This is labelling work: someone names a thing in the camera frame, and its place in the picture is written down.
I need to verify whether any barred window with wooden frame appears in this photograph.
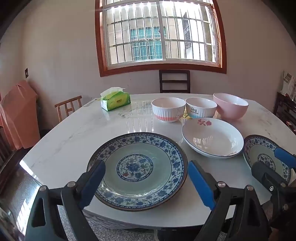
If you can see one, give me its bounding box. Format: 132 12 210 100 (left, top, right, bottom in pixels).
95 0 227 77

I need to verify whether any small blue patterned plate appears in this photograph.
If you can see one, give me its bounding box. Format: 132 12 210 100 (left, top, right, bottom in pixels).
243 135 292 186

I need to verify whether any newspaper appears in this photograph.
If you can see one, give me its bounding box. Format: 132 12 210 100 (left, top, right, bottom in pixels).
281 71 296 100

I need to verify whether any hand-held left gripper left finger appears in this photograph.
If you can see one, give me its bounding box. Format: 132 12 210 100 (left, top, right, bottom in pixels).
25 159 107 241

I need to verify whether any green tissue pack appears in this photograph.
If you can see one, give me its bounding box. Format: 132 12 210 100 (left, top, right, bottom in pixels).
100 87 131 112

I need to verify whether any dark wooden chair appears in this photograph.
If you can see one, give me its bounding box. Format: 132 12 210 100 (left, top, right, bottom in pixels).
159 70 190 94

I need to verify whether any large blue patterned plate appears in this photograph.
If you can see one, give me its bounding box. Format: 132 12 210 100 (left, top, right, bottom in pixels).
86 133 188 212

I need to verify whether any white bowl with blue print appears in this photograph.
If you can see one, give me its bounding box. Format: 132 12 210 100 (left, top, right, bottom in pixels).
185 97 218 120

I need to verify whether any white bowl with pink stripes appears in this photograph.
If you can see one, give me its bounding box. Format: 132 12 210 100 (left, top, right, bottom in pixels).
151 97 186 123

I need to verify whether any light wooden chair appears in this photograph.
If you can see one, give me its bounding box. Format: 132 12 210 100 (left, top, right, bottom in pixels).
55 95 83 123

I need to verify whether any white plate with red flowers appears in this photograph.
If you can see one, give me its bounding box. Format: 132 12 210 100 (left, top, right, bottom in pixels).
182 117 244 159

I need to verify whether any dark carved wooden furniture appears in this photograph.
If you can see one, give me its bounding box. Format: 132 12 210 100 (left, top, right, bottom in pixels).
273 91 296 135

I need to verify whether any orange cloth cover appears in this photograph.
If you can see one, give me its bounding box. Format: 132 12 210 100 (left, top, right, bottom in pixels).
0 80 41 150

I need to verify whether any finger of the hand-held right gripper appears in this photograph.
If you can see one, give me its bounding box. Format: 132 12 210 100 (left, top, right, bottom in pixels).
274 147 296 170
251 161 296 204

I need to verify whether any dark wooden armchair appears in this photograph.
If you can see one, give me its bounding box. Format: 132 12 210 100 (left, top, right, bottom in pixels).
0 127 20 194

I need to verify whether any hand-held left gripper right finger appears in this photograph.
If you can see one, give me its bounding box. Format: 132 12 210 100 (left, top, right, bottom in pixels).
187 160 272 241

